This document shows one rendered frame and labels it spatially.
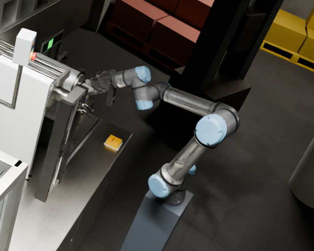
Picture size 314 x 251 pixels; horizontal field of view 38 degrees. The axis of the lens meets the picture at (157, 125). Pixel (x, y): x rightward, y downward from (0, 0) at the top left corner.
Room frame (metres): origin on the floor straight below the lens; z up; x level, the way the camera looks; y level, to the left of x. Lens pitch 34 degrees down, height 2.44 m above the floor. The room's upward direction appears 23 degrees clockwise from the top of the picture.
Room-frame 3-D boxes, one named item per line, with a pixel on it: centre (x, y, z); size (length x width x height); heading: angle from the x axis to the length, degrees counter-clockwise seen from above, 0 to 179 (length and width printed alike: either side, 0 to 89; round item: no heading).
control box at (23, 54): (1.30, 0.49, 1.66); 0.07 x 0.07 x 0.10; 12
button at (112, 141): (1.98, 0.18, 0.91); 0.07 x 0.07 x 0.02; 86
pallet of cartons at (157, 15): (5.34, 0.35, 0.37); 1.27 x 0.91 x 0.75; 78
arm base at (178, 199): (1.78, -0.20, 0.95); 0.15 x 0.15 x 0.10
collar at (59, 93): (1.59, 0.42, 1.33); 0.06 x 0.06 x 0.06; 86
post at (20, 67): (1.29, 0.50, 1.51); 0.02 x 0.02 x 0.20
